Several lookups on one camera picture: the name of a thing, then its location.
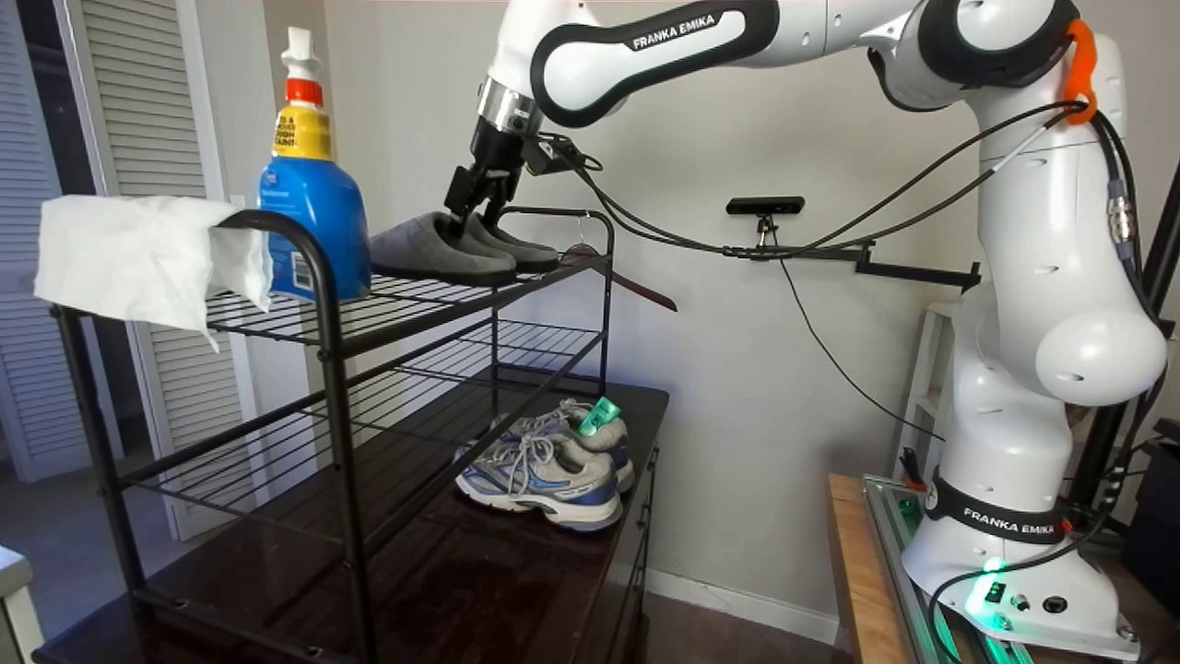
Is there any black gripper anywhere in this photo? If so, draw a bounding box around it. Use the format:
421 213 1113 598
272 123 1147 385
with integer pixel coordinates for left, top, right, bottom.
442 123 522 216

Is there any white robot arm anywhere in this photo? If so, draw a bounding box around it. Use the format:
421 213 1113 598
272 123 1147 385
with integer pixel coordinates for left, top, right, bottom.
447 0 1165 660

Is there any blue spray cleaner bottle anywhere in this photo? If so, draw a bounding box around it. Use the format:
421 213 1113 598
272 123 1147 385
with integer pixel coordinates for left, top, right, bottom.
256 27 373 298

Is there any white blue sneaker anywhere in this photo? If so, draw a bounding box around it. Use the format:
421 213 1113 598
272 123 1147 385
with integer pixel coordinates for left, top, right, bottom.
453 435 624 531

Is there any white paper towel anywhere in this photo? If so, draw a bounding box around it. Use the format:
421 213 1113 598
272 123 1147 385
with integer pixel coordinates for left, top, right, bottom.
31 194 272 337

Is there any black box beside robot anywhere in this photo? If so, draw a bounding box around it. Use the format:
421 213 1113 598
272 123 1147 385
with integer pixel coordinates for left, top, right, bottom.
1125 418 1180 616

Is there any black camera on stand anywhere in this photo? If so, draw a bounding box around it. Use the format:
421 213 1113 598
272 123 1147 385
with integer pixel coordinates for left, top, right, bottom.
725 194 802 258

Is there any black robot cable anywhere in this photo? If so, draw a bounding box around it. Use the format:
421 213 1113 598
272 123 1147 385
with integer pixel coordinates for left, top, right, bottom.
538 101 1108 446

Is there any black metal wire rack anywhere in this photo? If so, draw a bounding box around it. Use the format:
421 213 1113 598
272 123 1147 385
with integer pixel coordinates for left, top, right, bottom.
55 209 610 664

